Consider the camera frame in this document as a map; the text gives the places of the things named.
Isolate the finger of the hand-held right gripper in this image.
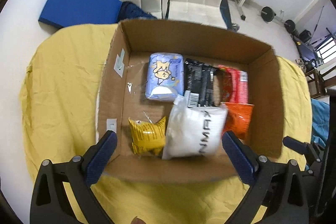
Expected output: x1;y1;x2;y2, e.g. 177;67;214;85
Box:
283;136;326;161

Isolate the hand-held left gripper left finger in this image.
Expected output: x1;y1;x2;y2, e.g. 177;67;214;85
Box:
30;131;118;224

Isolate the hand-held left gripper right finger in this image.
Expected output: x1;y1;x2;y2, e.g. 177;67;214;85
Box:
222;130;309;224

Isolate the orange snack packet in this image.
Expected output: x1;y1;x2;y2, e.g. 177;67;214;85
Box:
222;102;255;140

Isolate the yellow snack packet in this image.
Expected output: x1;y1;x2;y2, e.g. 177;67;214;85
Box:
128;116;168;155

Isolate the white soft packet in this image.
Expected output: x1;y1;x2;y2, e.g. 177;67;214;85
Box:
162;94;228;161

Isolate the cardboard box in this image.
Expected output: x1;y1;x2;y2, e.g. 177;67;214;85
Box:
96;20;284;184

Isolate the red snack packet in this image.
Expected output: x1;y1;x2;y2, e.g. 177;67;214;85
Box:
218;65;248;104

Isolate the black foil packet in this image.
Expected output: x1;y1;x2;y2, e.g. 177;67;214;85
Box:
184;58;223;108

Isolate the blue tissue pack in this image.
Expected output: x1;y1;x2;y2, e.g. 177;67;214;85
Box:
145;52;185;102

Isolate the blue quilt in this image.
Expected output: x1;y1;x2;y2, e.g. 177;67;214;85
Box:
311;98;330;146

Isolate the brown wooden chair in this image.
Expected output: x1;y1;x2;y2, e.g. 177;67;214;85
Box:
304;59;328;98

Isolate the yellow tablecloth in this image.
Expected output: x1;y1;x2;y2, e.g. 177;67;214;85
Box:
18;23;314;224

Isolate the window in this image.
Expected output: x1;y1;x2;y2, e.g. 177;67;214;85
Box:
316;39;336;64

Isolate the black speaker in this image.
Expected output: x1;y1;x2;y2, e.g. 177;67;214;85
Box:
299;29;312;43

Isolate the short barbell with black plates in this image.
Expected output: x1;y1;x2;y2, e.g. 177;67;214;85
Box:
261;6;297;35

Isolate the dark blue cloth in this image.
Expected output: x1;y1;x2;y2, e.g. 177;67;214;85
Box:
118;1;158;22

